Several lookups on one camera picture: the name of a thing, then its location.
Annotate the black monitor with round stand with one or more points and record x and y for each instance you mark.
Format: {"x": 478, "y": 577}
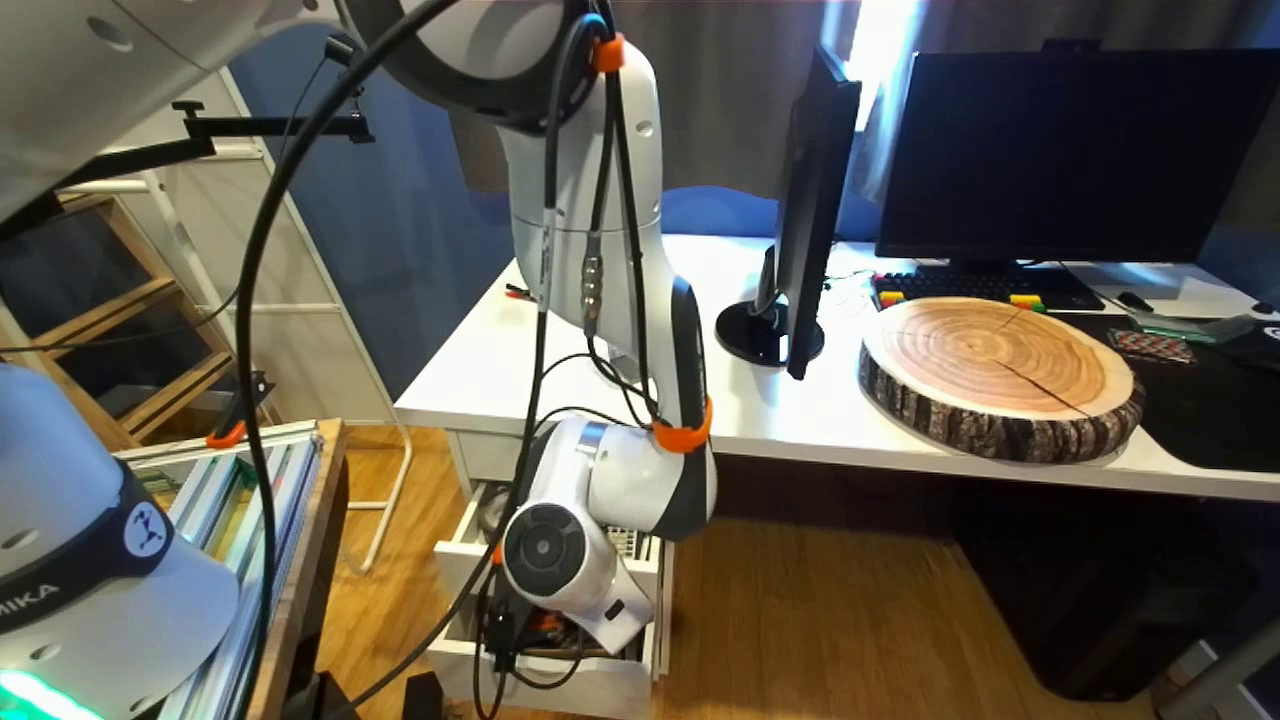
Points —
{"x": 817, "y": 201}

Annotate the white shallow plain drawer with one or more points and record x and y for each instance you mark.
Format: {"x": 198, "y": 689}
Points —
{"x": 485, "y": 460}

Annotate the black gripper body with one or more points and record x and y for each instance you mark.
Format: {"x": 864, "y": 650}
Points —
{"x": 505, "y": 627}

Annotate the black keyboard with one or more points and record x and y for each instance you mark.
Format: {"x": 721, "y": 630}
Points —
{"x": 960, "y": 287}

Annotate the blue chair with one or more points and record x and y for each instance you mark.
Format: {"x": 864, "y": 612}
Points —
{"x": 721, "y": 208}

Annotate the wide black monitor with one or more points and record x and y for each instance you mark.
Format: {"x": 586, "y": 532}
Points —
{"x": 1067, "y": 152}

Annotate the white metal rack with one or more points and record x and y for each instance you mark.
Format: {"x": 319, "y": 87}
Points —
{"x": 384, "y": 506}

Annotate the wooden shelf frame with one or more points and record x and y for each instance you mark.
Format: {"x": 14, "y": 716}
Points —
{"x": 103, "y": 315}

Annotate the black bin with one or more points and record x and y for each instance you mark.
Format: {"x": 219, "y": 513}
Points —
{"x": 1104, "y": 584}

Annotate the bluish glass panels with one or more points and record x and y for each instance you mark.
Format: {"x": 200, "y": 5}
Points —
{"x": 213, "y": 506}

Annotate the white drawer cabinet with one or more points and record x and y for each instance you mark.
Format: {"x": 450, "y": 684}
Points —
{"x": 671, "y": 600}

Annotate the wood slice cushion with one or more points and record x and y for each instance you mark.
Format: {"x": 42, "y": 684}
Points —
{"x": 995, "y": 361}

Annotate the black computer mouse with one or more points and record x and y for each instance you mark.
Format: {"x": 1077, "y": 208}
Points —
{"x": 1134, "y": 301}

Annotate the white drawer holding markers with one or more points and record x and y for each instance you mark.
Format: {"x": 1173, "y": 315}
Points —
{"x": 586, "y": 682}

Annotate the orange black spring clamp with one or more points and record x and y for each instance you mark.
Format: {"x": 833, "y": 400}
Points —
{"x": 231, "y": 434}

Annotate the orange tool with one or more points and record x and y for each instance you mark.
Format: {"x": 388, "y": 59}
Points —
{"x": 519, "y": 288}

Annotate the grey desk leg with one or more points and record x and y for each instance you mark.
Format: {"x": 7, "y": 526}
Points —
{"x": 1224, "y": 674}

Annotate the white papers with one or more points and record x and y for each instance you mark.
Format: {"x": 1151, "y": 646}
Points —
{"x": 1173, "y": 283}

